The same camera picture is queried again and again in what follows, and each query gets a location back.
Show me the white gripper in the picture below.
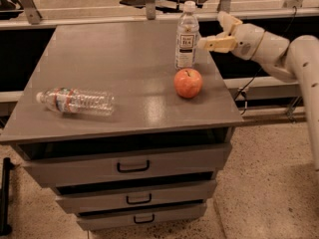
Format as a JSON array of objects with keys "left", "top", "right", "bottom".
[{"left": 197, "top": 11, "right": 265, "bottom": 60}]

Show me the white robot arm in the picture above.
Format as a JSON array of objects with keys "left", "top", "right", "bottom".
[{"left": 197, "top": 11, "right": 319, "bottom": 171}]

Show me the clear plastic water bottle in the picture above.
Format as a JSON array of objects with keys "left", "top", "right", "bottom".
[{"left": 36, "top": 88, "right": 115, "bottom": 117}]

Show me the red apple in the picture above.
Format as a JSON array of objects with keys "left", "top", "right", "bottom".
[{"left": 173, "top": 68, "right": 202, "bottom": 99}]

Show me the grey metal railing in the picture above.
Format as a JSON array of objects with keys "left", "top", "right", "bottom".
[{"left": 1, "top": 0, "right": 319, "bottom": 28}]

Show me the grey drawer cabinet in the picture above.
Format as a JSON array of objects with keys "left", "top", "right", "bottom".
[{"left": 1, "top": 22, "right": 241, "bottom": 219}]

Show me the bottom grey drawer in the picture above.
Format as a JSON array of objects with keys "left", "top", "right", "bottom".
[{"left": 77, "top": 201, "right": 206, "bottom": 231}]

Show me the grey drawer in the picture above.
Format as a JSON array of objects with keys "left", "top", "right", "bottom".
[
  {"left": 23, "top": 142, "right": 231, "bottom": 187},
  {"left": 77, "top": 201, "right": 206, "bottom": 231},
  {"left": 56, "top": 179, "right": 216, "bottom": 214}
]

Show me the top grey drawer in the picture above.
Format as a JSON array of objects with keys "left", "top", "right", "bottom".
[{"left": 23, "top": 142, "right": 231, "bottom": 187}]

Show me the middle grey drawer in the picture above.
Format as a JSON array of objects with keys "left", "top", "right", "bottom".
[{"left": 56, "top": 179, "right": 216, "bottom": 214}]

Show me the black stand left edge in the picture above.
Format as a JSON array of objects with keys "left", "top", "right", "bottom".
[{"left": 0, "top": 157, "right": 14, "bottom": 236}]

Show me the black cable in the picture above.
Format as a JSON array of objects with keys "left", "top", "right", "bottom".
[{"left": 232, "top": 5, "right": 298, "bottom": 117}]

